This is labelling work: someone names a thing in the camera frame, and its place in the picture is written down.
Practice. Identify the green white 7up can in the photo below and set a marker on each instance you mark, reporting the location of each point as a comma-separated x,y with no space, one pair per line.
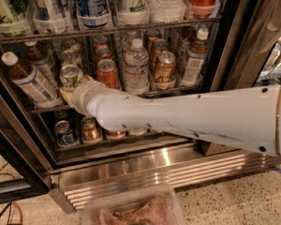
70,75

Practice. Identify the steel fridge base grille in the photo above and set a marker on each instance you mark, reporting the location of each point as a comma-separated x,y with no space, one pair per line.
179,164

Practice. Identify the gold can bottom shelf left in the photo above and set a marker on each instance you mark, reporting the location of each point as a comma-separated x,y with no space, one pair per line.
90,132

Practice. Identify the tea bottle right middle shelf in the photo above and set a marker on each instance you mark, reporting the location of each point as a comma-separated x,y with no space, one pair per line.
195,55

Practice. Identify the steel fridge door frame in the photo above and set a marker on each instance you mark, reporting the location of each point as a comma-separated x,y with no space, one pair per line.
240,41

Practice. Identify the top wire shelf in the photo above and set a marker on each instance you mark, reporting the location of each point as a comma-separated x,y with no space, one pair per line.
108,31

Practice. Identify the red coca-cola can front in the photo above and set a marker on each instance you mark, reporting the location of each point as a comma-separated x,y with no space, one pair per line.
107,73

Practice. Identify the front tea bottle left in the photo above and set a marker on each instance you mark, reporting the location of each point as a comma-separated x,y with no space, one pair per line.
29,79

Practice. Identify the red can bottom shelf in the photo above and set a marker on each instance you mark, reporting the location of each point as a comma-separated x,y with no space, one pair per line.
115,135

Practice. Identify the gold can front middle shelf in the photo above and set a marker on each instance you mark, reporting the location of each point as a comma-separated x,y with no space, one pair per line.
164,67

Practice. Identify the clear water bottle middle shelf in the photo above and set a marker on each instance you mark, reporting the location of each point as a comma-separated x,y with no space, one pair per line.
136,68

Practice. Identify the clear plastic bin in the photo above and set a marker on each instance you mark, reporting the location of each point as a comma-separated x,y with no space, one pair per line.
155,205

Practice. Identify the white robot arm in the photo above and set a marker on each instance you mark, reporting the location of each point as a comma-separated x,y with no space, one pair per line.
181,115

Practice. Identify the gold can shelf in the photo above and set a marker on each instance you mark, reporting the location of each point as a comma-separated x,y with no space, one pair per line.
164,67
90,132

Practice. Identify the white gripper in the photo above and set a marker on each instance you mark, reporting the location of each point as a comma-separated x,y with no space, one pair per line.
80,95

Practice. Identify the water bottle bottom shelf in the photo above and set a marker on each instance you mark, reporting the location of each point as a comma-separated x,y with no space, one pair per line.
137,131

